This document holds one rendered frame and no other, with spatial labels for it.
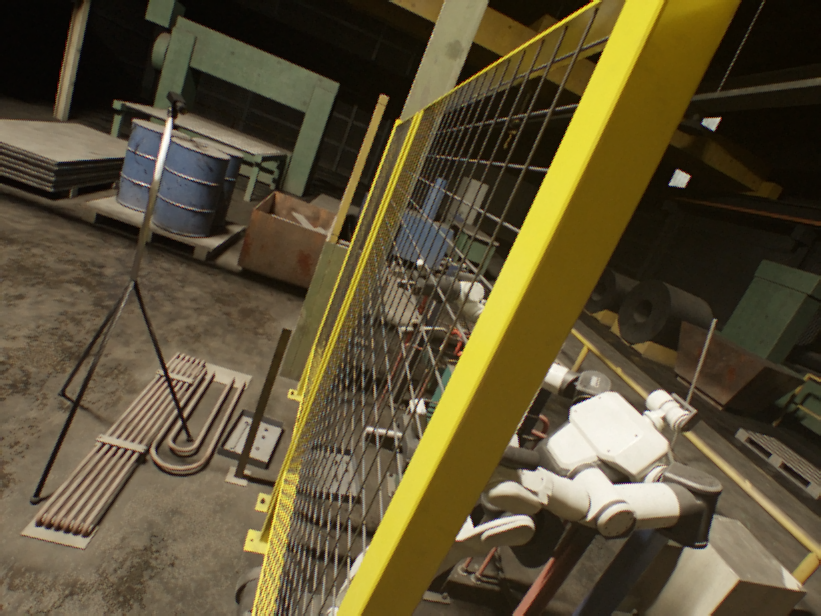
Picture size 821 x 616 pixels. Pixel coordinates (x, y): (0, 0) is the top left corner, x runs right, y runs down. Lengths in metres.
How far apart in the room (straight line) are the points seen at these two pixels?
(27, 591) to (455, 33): 3.14
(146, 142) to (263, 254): 1.66
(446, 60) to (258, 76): 8.53
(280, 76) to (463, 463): 10.85
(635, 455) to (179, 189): 4.43
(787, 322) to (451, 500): 10.57
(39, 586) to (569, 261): 1.92
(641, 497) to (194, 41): 11.29
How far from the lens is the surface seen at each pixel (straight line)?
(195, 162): 4.75
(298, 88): 10.97
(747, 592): 1.75
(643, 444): 1.21
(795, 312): 10.86
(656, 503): 1.10
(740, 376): 8.65
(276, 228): 4.49
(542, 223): 0.31
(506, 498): 0.81
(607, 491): 0.99
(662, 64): 0.32
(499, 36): 13.70
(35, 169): 5.64
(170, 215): 4.90
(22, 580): 2.02
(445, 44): 2.92
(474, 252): 9.19
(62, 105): 10.98
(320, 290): 2.87
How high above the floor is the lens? 1.63
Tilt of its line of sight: 15 degrees down
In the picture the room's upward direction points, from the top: 23 degrees clockwise
